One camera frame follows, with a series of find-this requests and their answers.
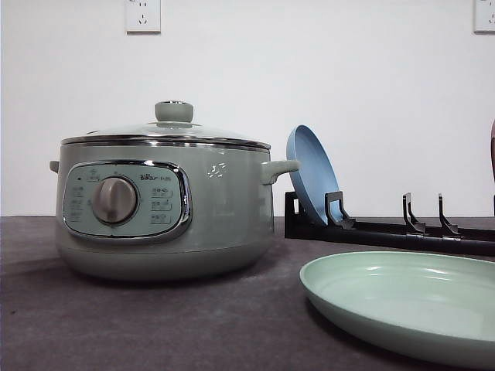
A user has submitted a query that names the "glass pot lid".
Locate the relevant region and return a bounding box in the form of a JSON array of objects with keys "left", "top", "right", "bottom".
[{"left": 60, "top": 100, "right": 271, "bottom": 151}]

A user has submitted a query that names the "green plate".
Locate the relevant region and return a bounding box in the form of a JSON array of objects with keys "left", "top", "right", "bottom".
[{"left": 299, "top": 251, "right": 495, "bottom": 366}]

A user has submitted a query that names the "blue plate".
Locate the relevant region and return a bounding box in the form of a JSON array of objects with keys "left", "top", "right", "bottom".
[{"left": 286, "top": 124, "right": 340, "bottom": 225}]

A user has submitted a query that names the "black plate rack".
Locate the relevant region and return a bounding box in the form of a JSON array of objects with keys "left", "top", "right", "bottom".
[{"left": 285, "top": 191, "right": 495, "bottom": 257}]

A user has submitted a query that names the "green electric steamer pot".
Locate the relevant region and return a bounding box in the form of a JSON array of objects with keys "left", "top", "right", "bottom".
[{"left": 49, "top": 141, "right": 300, "bottom": 281}]

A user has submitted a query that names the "pink plate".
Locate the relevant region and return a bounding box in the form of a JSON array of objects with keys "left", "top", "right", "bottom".
[{"left": 490, "top": 119, "right": 495, "bottom": 180}]

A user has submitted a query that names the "left white wall socket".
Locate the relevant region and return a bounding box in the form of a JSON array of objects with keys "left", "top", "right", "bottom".
[{"left": 124, "top": 0, "right": 162, "bottom": 37}]

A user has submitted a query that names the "white wall socket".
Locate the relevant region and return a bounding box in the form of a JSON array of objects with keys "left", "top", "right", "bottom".
[
  {"left": 124, "top": 0, "right": 162, "bottom": 37},
  {"left": 470, "top": 0, "right": 495, "bottom": 37}
]

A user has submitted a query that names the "right white wall socket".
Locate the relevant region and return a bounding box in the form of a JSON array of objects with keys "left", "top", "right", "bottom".
[{"left": 470, "top": 0, "right": 495, "bottom": 37}]

